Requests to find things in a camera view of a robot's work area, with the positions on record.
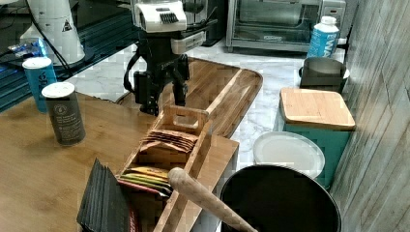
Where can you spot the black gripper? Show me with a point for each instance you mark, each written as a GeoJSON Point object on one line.
{"type": "Point", "coordinates": [163, 66]}

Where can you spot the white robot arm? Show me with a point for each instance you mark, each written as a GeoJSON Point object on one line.
{"type": "Point", "coordinates": [52, 21]}

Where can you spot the wooden drawer box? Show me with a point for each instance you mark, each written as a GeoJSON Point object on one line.
{"type": "Point", "coordinates": [42, 182]}

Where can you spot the wooden cutting board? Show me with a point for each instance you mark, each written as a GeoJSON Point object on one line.
{"type": "Point", "coordinates": [225, 92]}

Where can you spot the wooden tea bag caddy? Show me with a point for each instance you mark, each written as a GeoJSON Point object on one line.
{"type": "Point", "coordinates": [179, 137]}

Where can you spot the grey shaker can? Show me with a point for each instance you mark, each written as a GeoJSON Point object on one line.
{"type": "Point", "coordinates": [64, 113]}

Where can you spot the silver toaster oven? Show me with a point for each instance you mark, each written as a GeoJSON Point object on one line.
{"type": "Point", "coordinates": [277, 24]}

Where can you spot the blue shaker can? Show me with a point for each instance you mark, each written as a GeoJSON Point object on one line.
{"type": "Point", "coordinates": [40, 73]}

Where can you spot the black tea bag stack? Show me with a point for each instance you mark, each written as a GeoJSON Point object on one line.
{"type": "Point", "coordinates": [103, 207]}

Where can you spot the black utensil holder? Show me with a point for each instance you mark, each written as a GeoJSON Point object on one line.
{"type": "Point", "coordinates": [280, 199]}

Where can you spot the teal canister with wooden lid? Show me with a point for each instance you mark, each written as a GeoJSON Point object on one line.
{"type": "Point", "coordinates": [321, 116]}

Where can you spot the dark grey plastic cup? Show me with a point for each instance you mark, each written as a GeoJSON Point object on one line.
{"type": "Point", "coordinates": [322, 73]}

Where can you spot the white capped water bottle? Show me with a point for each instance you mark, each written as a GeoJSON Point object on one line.
{"type": "Point", "coordinates": [324, 37]}

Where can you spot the wooden rolling pin handle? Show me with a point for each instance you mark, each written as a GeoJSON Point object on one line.
{"type": "Point", "coordinates": [195, 192]}

